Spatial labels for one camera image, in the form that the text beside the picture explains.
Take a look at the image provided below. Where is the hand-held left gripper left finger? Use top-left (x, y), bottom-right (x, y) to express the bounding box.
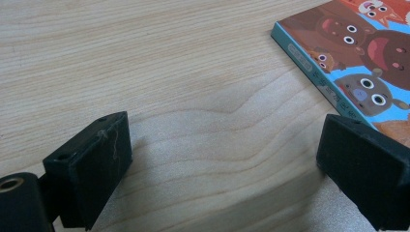
top-left (43, 110), bottom-right (133, 232)

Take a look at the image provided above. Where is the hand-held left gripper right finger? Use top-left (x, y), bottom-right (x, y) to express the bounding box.
top-left (315, 113), bottom-right (410, 232)

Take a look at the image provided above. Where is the colourful cartoon animal picture book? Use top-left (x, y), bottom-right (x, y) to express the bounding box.
top-left (270, 0), bottom-right (410, 148)

